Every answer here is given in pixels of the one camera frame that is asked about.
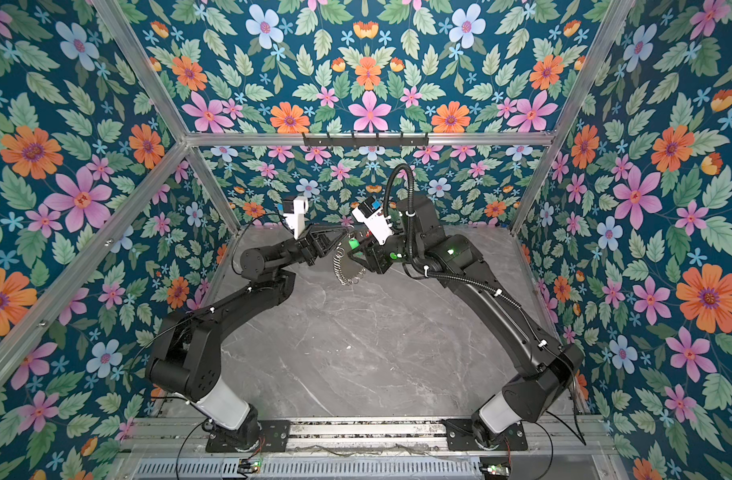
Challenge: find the black hook rail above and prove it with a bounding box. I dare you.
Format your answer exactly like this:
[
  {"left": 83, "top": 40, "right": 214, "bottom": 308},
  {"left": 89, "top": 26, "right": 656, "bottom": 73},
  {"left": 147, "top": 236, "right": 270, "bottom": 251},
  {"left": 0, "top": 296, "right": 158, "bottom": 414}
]
[{"left": 302, "top": 133, "right": 430, "bottom": 148}]

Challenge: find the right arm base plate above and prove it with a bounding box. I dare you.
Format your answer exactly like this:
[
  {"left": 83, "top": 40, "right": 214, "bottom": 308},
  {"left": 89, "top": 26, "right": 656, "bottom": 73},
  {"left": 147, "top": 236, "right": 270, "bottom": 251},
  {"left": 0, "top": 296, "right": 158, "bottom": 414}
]
[{"left": 440, "top": 418, "right": 528, "bottom": 453}]

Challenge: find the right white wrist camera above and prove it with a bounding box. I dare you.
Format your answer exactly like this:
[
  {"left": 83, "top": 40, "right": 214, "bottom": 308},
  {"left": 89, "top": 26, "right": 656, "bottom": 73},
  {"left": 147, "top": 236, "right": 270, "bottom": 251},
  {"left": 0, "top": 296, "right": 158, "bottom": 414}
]
[{"left": 352, "top": 197, "right": 394, "bottom": 245}]

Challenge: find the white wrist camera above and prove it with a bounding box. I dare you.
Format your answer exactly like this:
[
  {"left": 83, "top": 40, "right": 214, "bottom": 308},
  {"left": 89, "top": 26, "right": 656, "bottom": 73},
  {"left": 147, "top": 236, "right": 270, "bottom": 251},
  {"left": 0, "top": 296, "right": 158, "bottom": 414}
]
[
  {"left": 352, "top": 197, "right": 394, "bottom": 245},
  {"left": 281, "top": 195, "right": 309, "bottom": 240}
]

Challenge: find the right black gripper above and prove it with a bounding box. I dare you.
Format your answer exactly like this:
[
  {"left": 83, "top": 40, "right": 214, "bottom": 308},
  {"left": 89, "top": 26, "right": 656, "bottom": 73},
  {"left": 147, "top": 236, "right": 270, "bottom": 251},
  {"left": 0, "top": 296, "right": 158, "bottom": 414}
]
[{"left": 347, "top": 225, "right": 426, "bottom": 276}]

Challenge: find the white perforated cable duct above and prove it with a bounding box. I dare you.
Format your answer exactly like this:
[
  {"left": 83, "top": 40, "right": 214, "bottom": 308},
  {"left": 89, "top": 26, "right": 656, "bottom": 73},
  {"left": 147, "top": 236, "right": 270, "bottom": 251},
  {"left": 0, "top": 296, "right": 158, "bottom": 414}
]
[{"left": 125, "top": 457, "right": 483, "bottom": 479}]

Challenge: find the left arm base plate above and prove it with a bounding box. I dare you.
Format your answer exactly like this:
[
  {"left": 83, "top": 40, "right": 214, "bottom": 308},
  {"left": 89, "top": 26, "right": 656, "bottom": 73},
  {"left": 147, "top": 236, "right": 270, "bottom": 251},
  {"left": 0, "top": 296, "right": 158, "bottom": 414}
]
[{"left": 205, "top": 420, "right": 291, "bottom": 453}]

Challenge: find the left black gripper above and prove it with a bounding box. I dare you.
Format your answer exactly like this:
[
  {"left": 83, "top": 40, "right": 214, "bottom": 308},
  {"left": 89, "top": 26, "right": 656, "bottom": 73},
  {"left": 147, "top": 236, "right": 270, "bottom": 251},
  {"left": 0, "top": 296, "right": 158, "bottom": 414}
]
[{"left": 267, "top": 225, "right": 345, "bottom": 272}]

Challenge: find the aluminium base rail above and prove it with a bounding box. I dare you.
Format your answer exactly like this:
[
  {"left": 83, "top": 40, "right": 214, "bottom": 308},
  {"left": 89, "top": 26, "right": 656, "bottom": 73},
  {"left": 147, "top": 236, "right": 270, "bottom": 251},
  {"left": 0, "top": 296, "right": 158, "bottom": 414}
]
[{"left": 120, "top": 415, "right": 617, "bottom": 457}]

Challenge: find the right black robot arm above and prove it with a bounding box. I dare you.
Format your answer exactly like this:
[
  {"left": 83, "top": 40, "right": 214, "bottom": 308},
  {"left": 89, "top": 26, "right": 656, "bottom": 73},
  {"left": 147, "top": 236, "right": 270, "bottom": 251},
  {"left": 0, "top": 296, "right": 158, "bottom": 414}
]
[{"left": 347, "top": 163, "right": 584, "bottom": 450}]

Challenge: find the metal key organizer red handle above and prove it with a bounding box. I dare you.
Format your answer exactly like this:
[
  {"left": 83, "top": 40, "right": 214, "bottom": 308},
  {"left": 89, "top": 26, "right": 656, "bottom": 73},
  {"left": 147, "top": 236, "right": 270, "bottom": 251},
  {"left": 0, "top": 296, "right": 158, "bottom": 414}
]
[{"left": 332, "top": 240, "right": 366, "bottom": 286}]

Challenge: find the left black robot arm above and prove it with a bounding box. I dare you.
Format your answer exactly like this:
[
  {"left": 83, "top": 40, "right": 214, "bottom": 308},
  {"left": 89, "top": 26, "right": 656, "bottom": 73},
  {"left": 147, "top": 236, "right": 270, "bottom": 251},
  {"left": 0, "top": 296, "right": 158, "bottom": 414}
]
[{"left": 145, "top": 225, "right": 347, "bottom": 451}]

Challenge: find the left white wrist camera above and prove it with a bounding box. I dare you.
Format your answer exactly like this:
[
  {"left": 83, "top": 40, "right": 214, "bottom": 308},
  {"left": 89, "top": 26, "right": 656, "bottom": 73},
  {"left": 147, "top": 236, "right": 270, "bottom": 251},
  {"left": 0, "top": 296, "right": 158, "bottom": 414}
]
[{"left": 281, "top": 195, "right": 309, "bottom": 240}]

